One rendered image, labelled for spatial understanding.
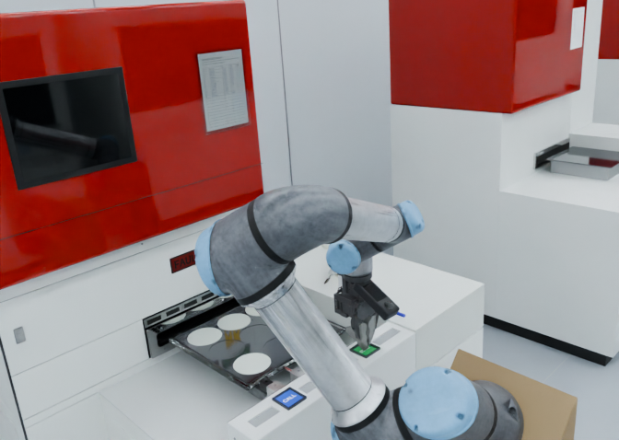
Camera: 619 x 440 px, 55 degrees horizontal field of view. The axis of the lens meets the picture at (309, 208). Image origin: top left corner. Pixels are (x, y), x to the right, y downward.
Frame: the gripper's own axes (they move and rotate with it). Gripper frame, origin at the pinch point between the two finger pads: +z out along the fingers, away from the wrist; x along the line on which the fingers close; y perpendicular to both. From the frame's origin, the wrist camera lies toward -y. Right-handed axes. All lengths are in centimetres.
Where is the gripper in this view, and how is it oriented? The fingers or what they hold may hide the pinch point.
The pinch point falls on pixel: (367, 346)
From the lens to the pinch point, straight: 154.2
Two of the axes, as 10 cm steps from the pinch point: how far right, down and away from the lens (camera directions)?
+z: 0.7, 9.4, 3.2
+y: -7.0, -1.9, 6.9
